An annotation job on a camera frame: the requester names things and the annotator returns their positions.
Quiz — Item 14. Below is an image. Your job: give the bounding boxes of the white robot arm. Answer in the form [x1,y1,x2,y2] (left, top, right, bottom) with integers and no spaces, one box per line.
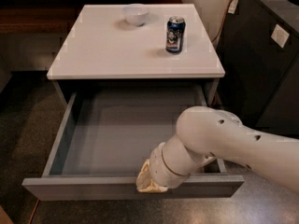
[135,106,299,193]

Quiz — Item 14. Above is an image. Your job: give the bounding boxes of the white nightstand cabinet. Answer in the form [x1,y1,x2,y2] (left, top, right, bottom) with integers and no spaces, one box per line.
[47,4,224,100]

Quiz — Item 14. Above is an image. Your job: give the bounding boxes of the white tag on cable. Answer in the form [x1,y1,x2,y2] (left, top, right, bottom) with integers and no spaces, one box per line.
[228,0,238,14]

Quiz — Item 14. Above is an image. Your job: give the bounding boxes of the dark grey cabinet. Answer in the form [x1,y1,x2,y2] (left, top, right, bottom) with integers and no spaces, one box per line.
[217,0,299,136]

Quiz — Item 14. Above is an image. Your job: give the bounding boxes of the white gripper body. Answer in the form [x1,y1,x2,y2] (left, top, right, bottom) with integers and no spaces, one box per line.
[149,142,190,189]

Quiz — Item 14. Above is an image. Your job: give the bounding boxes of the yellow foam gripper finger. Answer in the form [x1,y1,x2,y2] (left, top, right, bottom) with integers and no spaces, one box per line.
[135,160,168,193]

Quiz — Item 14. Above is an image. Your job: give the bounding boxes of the white label on cabinet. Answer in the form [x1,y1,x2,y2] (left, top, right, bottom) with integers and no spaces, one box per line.
[271,24,290,48]

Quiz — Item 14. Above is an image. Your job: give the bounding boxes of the blue soda can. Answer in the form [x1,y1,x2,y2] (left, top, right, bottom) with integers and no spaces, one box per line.
[165,16,186,54]

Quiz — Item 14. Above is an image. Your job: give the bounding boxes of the white ceramic bowl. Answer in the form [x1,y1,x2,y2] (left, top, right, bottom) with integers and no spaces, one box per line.
[122,4,150,26]

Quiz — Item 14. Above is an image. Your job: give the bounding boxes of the grey top drawer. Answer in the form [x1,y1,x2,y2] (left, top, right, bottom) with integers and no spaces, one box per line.
[21,83,245,202]

